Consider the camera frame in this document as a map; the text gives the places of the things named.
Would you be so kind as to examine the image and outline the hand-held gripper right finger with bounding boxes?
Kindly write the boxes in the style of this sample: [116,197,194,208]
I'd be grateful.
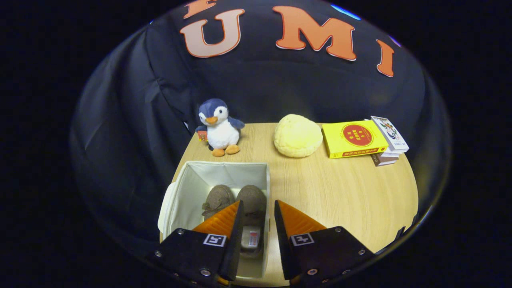
[274,200,375,287]

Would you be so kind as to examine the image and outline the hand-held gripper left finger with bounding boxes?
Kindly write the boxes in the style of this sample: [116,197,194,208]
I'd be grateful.
[148,200,245,286]

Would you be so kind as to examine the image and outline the brown felt shoe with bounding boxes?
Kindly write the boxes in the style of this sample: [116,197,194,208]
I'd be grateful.
[236,184,267,257]
[202,184,236,219]

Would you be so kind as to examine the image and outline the beige fabric storage box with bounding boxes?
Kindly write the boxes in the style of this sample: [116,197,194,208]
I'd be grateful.
[158,161,271,280]

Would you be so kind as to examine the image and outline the yellow bun plush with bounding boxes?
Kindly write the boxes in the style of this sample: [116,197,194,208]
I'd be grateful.
[274,114,323,158]

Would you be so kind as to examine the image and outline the blue white penguin plush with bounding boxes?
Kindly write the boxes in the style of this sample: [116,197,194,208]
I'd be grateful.
[195,98,245,157]

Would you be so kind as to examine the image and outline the yellow book red circle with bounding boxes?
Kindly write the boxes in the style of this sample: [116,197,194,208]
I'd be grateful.
[322,120,389,159]

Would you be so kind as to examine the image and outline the brown book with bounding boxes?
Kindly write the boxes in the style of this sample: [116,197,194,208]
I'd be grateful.
[371,152,400,167]

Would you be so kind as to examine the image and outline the white illustrated booklet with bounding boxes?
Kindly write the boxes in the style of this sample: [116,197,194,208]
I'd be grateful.
[370,116,410,154]

